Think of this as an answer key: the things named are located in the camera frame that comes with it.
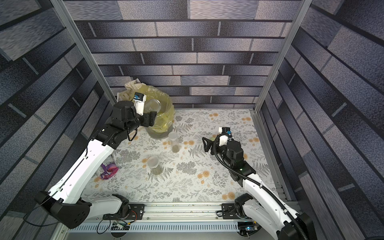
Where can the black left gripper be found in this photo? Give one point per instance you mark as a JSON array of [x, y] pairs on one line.
[[149, 119]]

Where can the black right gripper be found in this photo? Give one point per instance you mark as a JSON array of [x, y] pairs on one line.
[[214, 144]]

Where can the clear ribbed glass jar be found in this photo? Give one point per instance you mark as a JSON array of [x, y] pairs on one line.
[[152, 105]]

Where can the clear jar near left arm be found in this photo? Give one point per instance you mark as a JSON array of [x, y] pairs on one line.
[[154, 165]]

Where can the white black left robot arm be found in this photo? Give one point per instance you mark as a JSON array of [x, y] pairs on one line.
[[64, 202]]

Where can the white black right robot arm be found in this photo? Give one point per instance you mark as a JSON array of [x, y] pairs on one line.
[[259, 203]]

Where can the purple plastic package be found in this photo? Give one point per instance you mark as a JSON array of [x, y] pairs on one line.
[[108, 171]]

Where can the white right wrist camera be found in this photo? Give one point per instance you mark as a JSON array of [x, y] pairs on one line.
[[226, 134]]

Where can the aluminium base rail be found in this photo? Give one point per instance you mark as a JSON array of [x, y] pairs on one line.
[[210, 217]]

